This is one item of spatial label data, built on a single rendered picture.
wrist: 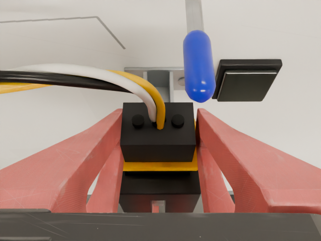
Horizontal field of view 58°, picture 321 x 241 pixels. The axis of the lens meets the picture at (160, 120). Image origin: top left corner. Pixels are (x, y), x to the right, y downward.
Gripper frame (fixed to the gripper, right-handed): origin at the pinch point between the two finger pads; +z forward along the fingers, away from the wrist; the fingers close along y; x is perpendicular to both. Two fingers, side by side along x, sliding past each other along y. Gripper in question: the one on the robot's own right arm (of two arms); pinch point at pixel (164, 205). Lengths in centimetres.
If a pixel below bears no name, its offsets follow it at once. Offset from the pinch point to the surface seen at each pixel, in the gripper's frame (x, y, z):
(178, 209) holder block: -9.7, -0.7, -4.0
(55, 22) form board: -16.3, 6.2, 4.1
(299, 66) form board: -12.6, -9.0, 4.8
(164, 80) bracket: -11.4, 0.1, 4.6
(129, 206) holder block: -10.3, 2.0, -4.1
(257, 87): -11.5, -6.3, 3.9
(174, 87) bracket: -10.6, -0.6, 4.8
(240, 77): -12.6, -4.8, 3.8
